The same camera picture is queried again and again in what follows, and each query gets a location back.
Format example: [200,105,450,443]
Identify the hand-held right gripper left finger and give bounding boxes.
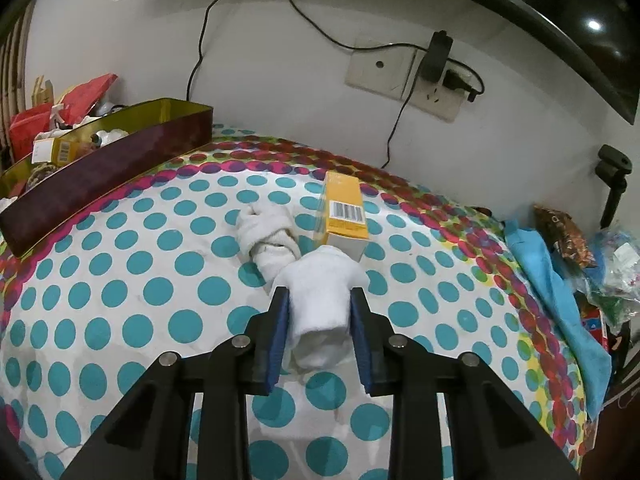
[60,285,292,480]

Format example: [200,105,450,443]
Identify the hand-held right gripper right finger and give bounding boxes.
[349,286,583,480]

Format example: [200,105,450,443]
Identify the long maroon green box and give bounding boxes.
[0,97,215,258]

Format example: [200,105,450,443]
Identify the knotted white sock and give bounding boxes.
[236,204,299,295]

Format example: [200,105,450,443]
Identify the yellow box with barcode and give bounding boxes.
[315,170,371,262]

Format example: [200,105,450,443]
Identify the polka dot bedsheet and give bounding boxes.
[0,124,601,480]

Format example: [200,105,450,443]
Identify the blue towel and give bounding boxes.
[502,219,613,421]

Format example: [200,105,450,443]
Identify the brown patterned bag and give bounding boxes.
[532,204,601,268]

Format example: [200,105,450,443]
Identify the red carton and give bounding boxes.
[582,305,611,351]

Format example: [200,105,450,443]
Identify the clear plastic bags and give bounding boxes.
[575,227,640,331]

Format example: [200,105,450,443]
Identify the black plug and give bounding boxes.
[442,70,485,103]

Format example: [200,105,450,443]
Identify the black power adapter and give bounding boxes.
[419,30,453,83]

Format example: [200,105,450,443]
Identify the black stand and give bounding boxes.
[595,144,633,231]

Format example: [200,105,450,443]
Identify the red packets pile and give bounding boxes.
[9,74,119,163]

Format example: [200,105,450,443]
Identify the tan cardboard piece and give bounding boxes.
[31,76,56,108]

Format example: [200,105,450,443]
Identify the wooden slatted rack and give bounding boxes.
[0,5,31,151]

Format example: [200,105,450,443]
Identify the black adapter cable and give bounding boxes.
[380,77,426,170]

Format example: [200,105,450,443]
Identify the white wall outlet plate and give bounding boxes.
[345,34,473,123]

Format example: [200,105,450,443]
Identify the black television cable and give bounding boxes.
[186,0,248,106]

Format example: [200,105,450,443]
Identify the black looped cable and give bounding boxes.
[283,0,431,52]

